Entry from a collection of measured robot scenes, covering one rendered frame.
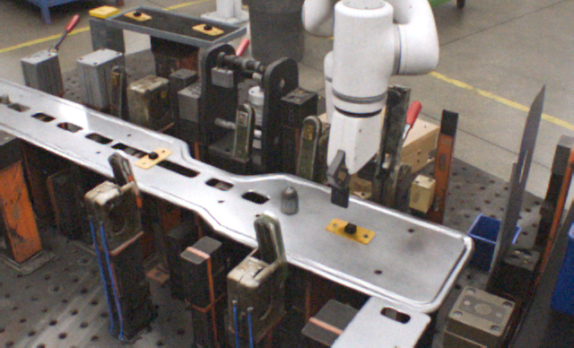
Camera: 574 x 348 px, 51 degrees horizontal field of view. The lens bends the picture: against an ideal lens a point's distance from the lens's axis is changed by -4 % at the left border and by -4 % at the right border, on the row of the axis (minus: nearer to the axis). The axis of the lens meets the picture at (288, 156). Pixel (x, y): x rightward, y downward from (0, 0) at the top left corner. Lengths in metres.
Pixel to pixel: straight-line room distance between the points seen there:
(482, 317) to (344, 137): 0.33
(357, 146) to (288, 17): 3.40
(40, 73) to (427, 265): 1.18
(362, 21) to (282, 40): 3.51
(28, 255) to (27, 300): 0.14
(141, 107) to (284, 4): 2.88
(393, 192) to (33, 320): 0.81
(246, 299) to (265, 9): 3.48
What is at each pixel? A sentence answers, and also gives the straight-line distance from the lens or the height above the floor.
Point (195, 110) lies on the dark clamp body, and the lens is 1.43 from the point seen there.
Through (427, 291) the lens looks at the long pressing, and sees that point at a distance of 1.00.
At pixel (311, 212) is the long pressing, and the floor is 1.00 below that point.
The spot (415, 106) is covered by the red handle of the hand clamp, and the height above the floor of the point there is 1.14.
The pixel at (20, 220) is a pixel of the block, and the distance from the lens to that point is 1.55.
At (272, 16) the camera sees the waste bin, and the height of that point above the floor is 0.37.
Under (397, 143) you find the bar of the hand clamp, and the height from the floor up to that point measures 1.12.
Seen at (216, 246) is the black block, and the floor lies 0.99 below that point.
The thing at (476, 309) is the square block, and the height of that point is 1.06.
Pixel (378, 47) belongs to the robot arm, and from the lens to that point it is 0.90.
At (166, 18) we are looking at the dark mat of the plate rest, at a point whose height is 1.16.
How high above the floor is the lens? 1.66
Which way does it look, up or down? 30 degrees down
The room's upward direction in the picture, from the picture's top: straight up
